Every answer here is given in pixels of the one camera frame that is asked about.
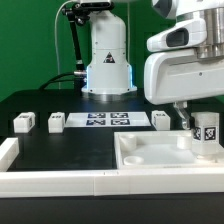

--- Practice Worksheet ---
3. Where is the white square table top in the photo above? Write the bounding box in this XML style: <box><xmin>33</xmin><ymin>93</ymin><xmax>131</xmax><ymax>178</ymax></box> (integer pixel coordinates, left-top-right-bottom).
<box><xmin>114</xmin><ymin>131</ymin><xmax>224</xmax><ymax>169</ymax></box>

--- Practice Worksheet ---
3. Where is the black cable bundle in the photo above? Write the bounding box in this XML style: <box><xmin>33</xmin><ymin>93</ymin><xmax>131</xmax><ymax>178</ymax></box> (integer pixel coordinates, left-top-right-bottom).
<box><xmin>38</xmin><ymin>71</ymin><xmax>88</xmax><ymax>92</ymax></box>

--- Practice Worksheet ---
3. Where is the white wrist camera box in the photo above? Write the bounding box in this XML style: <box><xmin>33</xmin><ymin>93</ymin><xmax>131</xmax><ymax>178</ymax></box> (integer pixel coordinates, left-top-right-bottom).
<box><xmin>147</xmin><ymin>18</ymin><xmax>207</xmax><ymax>52</ymax></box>

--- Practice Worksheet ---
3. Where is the white front fence bar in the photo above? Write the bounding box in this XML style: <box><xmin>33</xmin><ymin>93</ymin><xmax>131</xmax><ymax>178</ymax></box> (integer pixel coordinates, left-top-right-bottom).
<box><xmin>0</xmin><ymin>167</ymin><xmax>224</xmax><ymax>198</ymax></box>

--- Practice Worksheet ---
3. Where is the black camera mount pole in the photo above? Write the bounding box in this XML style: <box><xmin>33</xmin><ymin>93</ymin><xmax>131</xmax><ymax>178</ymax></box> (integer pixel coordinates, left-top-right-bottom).
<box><xmin>61</xmin><ymin>3</ymin><xmax>90</xmax><ymax>78</ymax></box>

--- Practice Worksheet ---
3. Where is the white marker sheet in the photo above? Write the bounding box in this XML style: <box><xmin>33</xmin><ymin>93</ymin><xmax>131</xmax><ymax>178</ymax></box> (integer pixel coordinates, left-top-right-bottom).
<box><xmin>66</xmin><ymin>112</ymin><xmax>151</xmax><ymax>127</ymax></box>

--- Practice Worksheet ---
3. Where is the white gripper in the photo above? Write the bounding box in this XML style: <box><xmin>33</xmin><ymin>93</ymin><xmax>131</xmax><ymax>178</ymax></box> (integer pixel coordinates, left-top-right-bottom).
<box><xmin>144</xmin><ymin>49</ymin><xmax>224</xmax><ymax>130</ymax></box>

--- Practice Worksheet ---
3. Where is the white left fence bar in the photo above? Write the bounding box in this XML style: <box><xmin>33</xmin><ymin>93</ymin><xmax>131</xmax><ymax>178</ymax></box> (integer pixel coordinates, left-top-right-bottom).
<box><xmin>0</xmin><ymin>138</ymin><xmax>19</xmax><ymax>172</ymax></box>

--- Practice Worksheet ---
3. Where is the white fence bar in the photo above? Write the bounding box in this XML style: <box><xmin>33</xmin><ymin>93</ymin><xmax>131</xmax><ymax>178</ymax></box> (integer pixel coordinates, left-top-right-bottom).
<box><xmin>0</xmin><ymin>167</ymin><xmax>224</xmax><ymax>198</ymax></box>
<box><xmin>0</xmin><ymin>138</ymin><xmax>19</xmax><ymax>172</ymax></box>

